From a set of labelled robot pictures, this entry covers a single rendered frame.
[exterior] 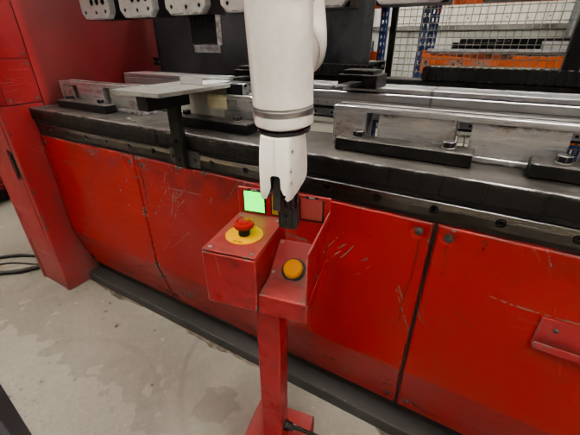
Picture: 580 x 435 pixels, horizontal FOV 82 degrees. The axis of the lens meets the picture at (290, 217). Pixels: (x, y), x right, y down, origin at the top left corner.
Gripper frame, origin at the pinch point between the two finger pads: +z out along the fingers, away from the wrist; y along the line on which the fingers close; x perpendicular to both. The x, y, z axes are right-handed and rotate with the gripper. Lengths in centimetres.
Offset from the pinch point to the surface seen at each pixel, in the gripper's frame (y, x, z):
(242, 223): -0.9, -9.5, 3.6
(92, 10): -57, -85, -31
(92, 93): -59, -100, -4
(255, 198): -10.0, -10.8, 3.4
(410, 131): -35.2, 18.2, -4.4
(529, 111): -56, 47, -5
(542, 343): -12, 50, 31
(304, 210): -9.8, -0.1, 4.6
